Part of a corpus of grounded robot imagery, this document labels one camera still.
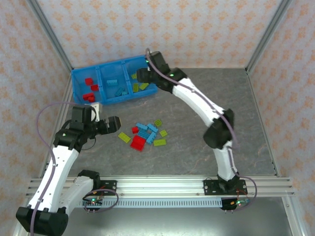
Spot large red lego brick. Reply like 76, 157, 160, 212
131, 135, 146, 147
129, 141, 145, 152

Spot blue three-compartment plastic bin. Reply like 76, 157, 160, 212
70, 55, 158, 106

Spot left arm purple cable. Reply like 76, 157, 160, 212
29, 102, 119, 236

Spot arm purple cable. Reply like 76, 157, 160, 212
29, 102, 119, 236
145, 48, 258, 212

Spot aluminium table side rail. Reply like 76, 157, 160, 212
246, 70, 282, 178
41, 70, 74, 177

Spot thin aluminium table rail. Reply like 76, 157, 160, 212
172, 65, 248, 70

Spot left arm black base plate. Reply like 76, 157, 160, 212
99, 180, 118, 196

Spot horizontal aluminium base rail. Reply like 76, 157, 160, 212
27, 176, 295, 197

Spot white slotted cable duct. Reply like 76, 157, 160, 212
73, 198, 223, 208

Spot aluminium frame post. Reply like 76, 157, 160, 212
26, 0, 74, 70
245, 0, 294, 75

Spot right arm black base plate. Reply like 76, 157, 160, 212
203, 179, 247, 196

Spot black board bracket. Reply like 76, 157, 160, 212
220, 198, 249, 212

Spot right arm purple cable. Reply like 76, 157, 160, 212
145, 48, 258, 212

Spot aluminium rail with screws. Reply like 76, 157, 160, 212
282, 196, 309, 236

